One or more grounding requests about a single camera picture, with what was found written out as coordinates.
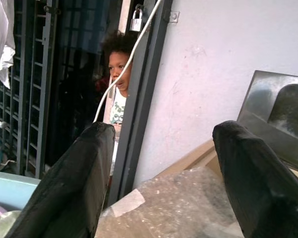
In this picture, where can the beige flat board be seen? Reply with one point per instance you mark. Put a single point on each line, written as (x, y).
(201, 156)

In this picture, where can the white hanging cloth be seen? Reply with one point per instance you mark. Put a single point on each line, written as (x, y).
(1, 39)

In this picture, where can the dark metal gate grille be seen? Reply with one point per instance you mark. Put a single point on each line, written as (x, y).
(32, 86)

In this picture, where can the silver padlock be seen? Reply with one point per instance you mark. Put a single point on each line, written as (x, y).
(135, 22)

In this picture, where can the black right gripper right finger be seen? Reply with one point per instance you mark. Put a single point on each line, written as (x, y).
(258, 178)

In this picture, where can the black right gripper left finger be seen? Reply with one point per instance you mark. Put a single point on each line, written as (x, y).
(72, 183)

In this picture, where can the bubble wrapped package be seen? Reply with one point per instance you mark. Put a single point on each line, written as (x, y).
(169, 205)

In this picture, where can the stainless steel sink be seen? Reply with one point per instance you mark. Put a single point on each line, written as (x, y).
(278, 116)

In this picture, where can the pale green cloth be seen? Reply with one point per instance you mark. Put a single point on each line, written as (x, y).
(2, 224)

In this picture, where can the metal latch plate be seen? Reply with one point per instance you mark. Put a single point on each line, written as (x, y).
(174, 16)

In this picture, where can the child in white shirt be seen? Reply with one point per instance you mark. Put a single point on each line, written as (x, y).
(118, 74)

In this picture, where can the grey metal door frame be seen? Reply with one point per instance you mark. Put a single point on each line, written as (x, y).
(141, 94)

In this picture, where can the light blue plastic tub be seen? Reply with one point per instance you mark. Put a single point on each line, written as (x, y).
(10, 188)

